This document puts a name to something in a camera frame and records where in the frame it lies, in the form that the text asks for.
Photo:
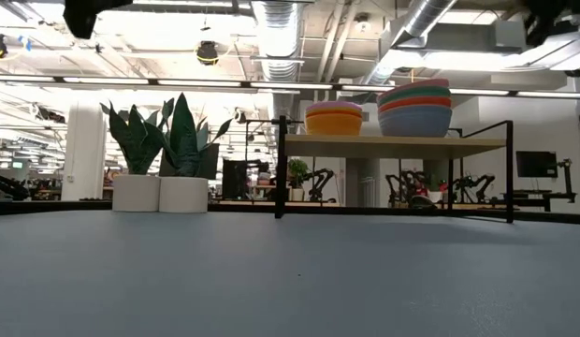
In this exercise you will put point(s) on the large pink ribbed bowl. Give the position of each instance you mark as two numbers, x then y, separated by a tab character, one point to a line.
421	84

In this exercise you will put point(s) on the large grey-blue bowl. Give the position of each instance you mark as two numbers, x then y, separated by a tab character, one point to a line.
414	122

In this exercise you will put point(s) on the small purple translucent bowl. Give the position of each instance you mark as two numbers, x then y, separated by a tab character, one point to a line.
333	105

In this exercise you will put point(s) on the small orange translucent bowl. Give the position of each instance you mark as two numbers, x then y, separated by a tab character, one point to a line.
333	126

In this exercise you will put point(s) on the black background robot arm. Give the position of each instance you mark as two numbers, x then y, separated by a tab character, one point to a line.
474	182
320	180
407	185
7	187

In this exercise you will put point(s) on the white building pillar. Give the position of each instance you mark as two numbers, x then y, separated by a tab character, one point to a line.
84	150

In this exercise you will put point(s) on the black computer monitor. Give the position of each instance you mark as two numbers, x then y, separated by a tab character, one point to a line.
536	164

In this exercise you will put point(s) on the black background desk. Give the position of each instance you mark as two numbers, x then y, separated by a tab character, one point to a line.
542	195

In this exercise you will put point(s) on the snake plant in white pot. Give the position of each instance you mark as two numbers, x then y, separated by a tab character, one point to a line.
183	194
135	192

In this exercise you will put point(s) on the black computer tower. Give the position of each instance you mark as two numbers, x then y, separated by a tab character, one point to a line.
234	180

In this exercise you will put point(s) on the small background potted plant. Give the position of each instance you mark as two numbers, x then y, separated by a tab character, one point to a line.
298	171

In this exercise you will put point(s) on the slanted silver ventilation duct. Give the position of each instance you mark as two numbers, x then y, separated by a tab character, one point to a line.
411	23

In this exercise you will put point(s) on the black table edge rail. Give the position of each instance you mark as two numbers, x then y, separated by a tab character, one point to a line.
61	206

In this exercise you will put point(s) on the wide silver ventilation duct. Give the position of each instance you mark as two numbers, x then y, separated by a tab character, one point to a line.
277	37

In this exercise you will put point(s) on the wooden shelf with black frame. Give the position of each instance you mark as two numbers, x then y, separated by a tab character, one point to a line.
388	146

